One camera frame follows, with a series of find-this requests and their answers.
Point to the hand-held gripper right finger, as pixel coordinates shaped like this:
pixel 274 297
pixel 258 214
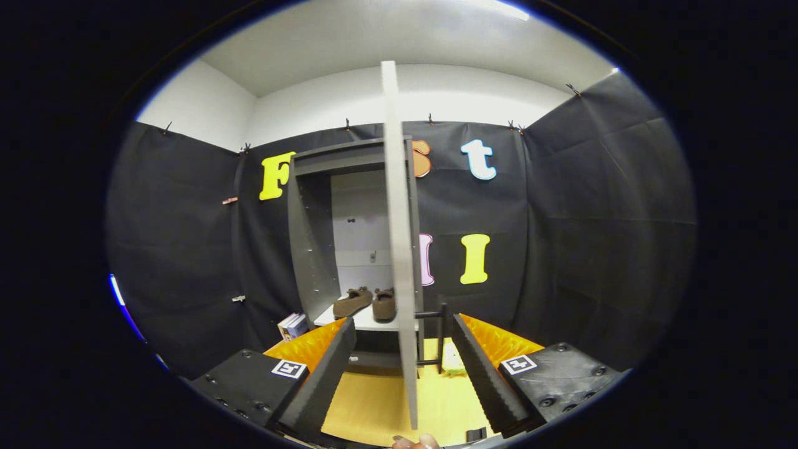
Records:
pixel 483 380

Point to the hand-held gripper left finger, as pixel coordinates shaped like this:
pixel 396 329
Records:
pixel 327 380

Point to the brown fuzzy shoe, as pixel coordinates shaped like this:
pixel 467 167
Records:
pixel 384 305
pixel 351 302

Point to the grey shoe cabinet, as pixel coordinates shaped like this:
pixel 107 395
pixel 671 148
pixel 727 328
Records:
pixel 308 249

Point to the yellow pineapple plush toy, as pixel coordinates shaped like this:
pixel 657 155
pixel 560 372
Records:
pixel 453 360

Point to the white spine book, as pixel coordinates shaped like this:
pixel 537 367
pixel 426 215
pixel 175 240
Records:
pixel 287 327

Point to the black backdrop cloth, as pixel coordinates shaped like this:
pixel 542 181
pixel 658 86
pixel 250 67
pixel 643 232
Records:
pixel 592 237

